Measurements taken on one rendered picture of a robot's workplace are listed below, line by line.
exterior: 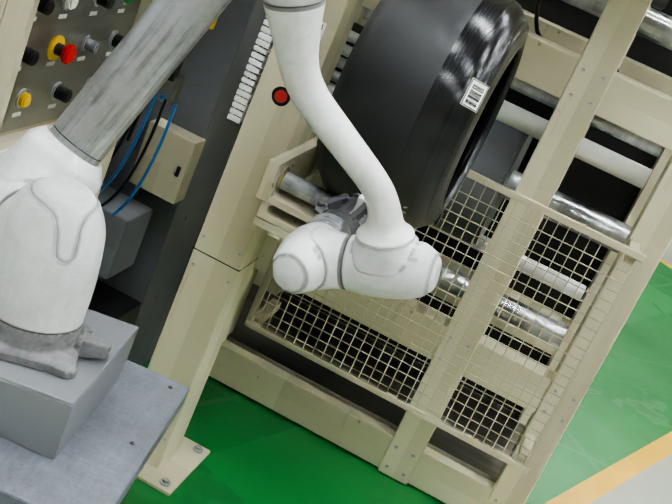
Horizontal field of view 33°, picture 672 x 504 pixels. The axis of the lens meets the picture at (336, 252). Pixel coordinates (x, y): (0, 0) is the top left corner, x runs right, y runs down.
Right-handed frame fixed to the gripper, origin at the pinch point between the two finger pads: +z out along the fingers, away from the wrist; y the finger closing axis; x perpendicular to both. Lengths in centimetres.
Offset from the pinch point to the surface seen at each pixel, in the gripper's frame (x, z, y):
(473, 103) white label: -24.0, 13.5, -10.9
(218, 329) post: 61, 22, 26
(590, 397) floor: 130, 205, -83
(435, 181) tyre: -5.3, 12.5, -10.4
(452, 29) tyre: -34.3, 19.8, 0.0
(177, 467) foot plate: 104, 18, 22
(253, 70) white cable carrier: -3, 29, 41
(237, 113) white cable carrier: 7.8, 27.6, 40.7
